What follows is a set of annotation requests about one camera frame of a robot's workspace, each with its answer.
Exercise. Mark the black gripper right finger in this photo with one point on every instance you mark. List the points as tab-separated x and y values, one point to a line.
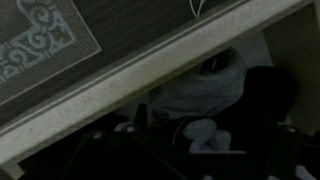
283	140

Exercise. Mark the grey rug with pale ornament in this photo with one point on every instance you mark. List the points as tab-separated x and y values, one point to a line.
33	50

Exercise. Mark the small white sock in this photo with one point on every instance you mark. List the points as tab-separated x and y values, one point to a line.
206	133

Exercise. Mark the black socks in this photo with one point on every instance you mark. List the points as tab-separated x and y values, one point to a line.
165	125

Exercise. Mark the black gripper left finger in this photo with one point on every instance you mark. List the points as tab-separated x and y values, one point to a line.
141	116

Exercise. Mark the white rolled sock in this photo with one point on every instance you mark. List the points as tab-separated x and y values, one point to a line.
200	90

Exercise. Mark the open wooden drawer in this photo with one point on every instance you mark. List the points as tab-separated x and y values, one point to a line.
100	100

